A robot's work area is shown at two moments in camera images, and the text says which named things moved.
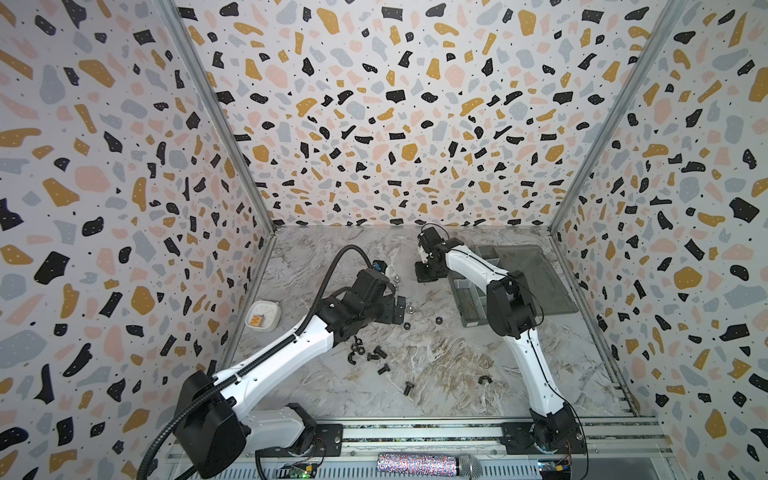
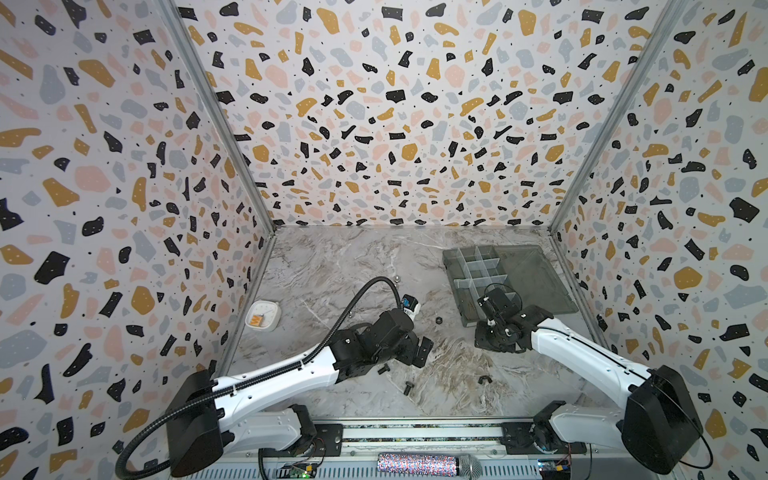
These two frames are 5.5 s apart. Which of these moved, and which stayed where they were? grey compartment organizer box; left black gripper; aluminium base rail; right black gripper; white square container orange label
Moved: right black gripper; left black gripper
Stayed: aluminium base rail; grey compartment organizer box; white square container orange label
